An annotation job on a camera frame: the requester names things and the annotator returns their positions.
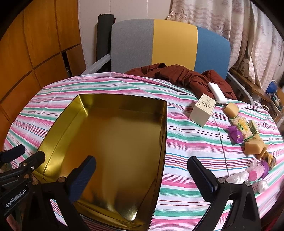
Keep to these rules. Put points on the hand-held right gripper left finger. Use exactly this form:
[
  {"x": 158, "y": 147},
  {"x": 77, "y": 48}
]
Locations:
[{"x": 85, "y": 175}]

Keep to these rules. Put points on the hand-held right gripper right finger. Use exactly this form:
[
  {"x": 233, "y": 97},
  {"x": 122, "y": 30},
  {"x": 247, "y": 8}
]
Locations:
[{"x": 203, "y": 181}]

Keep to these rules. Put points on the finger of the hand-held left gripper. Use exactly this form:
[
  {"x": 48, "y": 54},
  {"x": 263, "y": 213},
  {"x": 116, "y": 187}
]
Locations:
[
  {"x": 15, "y": 152},
  {"x": 33, "y": 160}
]

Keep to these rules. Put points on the white plastic ball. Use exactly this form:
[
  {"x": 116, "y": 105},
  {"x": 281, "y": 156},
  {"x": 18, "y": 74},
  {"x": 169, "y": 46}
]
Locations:
[
  {"x": 262, "y": 186},
  {"x": 238, "y": 177}
]

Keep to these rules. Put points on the gold metal tin box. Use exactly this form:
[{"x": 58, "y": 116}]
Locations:
[{"x": 111, "y": 137}]

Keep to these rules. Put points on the purple snack packet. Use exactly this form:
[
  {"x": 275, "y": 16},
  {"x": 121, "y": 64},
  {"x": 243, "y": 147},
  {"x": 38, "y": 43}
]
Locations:
[{"x": 236, "y": 135}]

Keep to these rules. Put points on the tan sponge block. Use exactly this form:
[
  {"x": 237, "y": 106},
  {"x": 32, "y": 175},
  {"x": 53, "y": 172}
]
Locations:
[
  {"x": 231, "y": 110},
  {"x": 253, "y": 147},
  {"x": 265, "y": 151}
]

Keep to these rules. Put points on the green yellow snack packet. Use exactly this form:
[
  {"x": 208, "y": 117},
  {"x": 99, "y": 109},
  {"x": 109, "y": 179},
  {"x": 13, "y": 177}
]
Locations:
[{"x": 240, "y": 128}]

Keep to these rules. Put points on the cream cardboard box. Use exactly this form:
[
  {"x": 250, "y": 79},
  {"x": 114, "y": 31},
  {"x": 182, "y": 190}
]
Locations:
[{"x": 199, "y": 113}]

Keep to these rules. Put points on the yellow cloth toy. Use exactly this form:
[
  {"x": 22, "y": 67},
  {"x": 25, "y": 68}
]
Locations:
[{"x": 270, "y": 162}]

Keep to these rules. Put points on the small green carton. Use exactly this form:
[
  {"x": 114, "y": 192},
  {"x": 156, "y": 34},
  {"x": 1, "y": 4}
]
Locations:
[{"x": 254, "y": 127}]

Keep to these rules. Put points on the pink green striped tablecloth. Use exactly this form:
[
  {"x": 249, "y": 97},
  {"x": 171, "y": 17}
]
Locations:
[{"x": 188, "y": 137}]

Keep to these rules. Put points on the white power bank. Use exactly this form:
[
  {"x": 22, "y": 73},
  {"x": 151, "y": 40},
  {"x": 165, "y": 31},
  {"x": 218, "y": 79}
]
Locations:
[{"x": 216, "y": 92}]

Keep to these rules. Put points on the wooden side desk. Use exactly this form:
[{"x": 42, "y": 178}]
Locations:
[{"x": 250, "y": 84}]

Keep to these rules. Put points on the dark red garment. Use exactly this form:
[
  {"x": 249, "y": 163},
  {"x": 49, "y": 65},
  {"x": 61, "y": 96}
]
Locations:
[{"x": 177, "y": 75}]

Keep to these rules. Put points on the orange wooden wardrobe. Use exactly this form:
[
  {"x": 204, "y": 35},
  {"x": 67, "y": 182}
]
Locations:
[{"x": 40, "y": 44}]

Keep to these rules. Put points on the blue round object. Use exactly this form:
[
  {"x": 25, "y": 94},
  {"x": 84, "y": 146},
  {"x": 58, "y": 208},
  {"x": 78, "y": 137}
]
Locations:
[{"x": 271, "y": 87}]

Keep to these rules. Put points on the cardboard box behind curtain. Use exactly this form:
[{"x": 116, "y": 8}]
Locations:
[{"x": 245, "y": 66}]

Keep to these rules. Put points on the black rolled mat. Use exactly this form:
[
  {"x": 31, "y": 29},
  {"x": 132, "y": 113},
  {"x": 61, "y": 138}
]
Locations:
[{"x": 104, "y": 40}]

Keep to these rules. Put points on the grey yellow blue chair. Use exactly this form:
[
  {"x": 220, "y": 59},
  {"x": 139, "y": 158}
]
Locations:
[{"x": 173, "y": 44}]

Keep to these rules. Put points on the pale patterned curtain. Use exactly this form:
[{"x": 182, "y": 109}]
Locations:
[{"x": 210, "y": 15}]

